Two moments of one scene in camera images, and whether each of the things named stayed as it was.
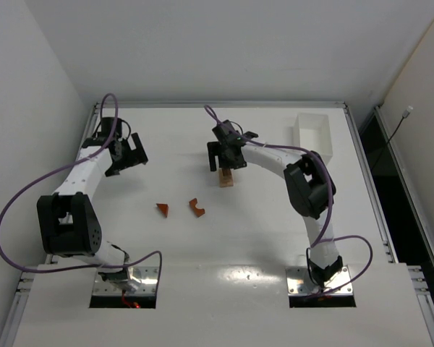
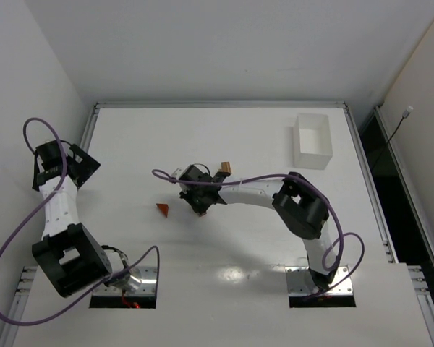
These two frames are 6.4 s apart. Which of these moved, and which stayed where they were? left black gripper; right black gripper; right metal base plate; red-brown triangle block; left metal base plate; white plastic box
Moved: right black gripper; left black gripper
Stayed: right metal base plate; left metal base plate; red-brown triangle block; white plastic box
